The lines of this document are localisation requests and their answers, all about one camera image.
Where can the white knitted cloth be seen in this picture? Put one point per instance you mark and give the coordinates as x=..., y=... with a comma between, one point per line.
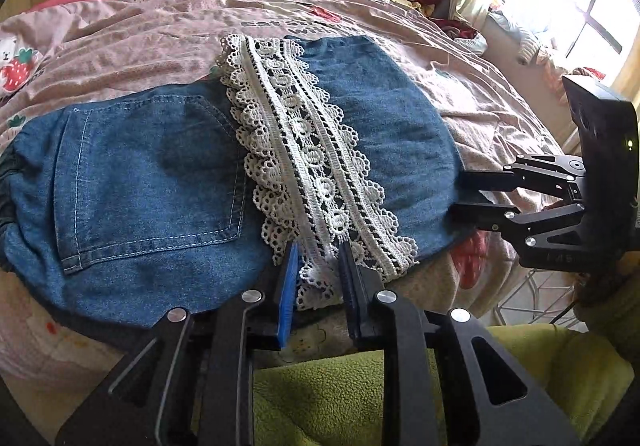
x=530, y=48

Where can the person's right forearm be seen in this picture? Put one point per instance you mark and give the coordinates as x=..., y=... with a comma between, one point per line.
x=615, y=316

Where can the white bag with clothes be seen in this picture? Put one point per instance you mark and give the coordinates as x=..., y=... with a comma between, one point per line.
x=462, y=33

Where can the person's green fleece garment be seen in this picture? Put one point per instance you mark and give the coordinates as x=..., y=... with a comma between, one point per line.
x=350, y=396

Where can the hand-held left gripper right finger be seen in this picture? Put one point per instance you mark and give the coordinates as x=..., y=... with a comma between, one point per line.
x=350, y=291

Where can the blue denim pants lace trim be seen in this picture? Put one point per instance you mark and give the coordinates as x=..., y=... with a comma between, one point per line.
x=150, y=186

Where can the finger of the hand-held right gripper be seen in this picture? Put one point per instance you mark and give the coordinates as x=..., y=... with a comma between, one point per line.
x=530, y=173
x=500, y=218

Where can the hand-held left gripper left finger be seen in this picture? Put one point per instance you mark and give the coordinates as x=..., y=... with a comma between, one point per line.
x=287, y=296

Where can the pink strawberry print duvet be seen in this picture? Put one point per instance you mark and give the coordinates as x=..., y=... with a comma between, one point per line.
x=150, y=36

